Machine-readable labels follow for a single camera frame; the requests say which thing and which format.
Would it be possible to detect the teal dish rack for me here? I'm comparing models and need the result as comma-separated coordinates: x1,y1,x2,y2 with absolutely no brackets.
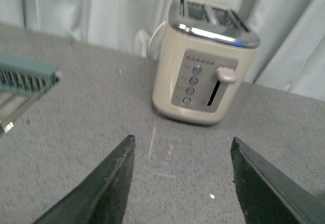
1,53,62,135

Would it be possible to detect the cream toaster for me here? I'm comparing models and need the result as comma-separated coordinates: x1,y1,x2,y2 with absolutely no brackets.
152,0,261,125

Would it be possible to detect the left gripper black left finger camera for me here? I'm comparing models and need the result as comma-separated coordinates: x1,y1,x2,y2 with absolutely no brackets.
35,135,135,223

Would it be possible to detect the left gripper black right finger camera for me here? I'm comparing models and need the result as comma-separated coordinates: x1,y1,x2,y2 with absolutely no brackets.
231,137,324,223

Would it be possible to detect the white toaster cable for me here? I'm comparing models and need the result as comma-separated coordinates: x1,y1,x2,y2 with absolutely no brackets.
148,20,167,57

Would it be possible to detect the white curtain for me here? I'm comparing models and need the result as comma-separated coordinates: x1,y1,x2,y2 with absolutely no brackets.
1,0,324,100

